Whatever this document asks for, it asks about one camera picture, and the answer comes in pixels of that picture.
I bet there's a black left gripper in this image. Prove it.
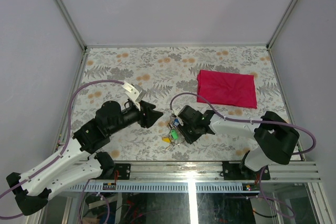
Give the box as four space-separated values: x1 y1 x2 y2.
109 101 164 136

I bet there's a blue key tag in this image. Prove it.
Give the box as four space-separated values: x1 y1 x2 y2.
173 119 180 127

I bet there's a metal keyring with clips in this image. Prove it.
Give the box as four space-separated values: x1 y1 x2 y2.
167 118 185 148

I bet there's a green key tag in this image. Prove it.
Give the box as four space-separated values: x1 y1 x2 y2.
170 130 179 140

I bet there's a key with yellow tag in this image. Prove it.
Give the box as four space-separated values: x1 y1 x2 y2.
162 137 171 143

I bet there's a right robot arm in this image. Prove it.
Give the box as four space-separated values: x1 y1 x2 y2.
177 105 300 180

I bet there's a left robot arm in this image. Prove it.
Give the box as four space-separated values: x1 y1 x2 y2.
6 100 163 216

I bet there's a red folded cloth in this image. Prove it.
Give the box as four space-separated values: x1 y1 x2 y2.
197 70 257 109

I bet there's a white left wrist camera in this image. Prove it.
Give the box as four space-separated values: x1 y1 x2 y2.
122 82 146 111

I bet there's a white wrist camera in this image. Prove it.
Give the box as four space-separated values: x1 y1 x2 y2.
170 113 177 122
122 82 146 111

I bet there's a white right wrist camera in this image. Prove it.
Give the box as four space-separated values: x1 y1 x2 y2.
170 113 177 122

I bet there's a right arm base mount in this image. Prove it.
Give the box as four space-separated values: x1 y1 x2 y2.
219 161 245 180

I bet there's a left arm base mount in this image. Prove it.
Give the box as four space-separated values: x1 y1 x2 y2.
101 163 131 181

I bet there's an aluminium front rail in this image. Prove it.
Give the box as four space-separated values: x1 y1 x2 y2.
63 161 321 193

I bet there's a left aluminium frame post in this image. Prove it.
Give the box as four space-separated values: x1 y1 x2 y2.
53 0 87 51

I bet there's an aluminium frame post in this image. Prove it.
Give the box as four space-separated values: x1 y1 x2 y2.
53 0 87 51
266 0 299 50

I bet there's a right aluminium frame post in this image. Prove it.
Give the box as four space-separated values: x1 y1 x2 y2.
266 0 299 50

